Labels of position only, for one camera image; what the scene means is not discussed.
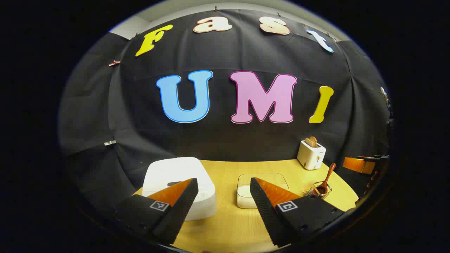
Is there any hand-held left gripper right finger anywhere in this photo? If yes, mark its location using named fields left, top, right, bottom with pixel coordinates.
left=250, top=177, right=347, bottom=248

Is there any white toaster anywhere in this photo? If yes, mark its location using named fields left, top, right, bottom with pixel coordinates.
left=297, top=140, right=327, bottom=170

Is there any clear plastic container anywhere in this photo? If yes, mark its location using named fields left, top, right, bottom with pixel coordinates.
left=236, top=173, right=290, bottom=209

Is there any brown wooden spoon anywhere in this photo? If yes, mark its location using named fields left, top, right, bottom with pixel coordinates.
left=315, top=163, right=337, bottom=196

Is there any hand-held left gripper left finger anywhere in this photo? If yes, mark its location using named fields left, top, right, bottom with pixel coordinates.
left=115, top=178, right=199, bottom=245

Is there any black backdrop cloth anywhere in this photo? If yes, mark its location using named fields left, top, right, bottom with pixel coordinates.
left=58, top=9, right=394, bottom=218

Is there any metal wire chopstick holder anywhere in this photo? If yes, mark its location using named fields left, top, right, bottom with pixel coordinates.
left=307, top=181, right=333, bottom=200

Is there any white rice cooker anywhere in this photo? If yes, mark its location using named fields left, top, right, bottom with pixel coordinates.
left=142, top=157, right=217, bottom=221

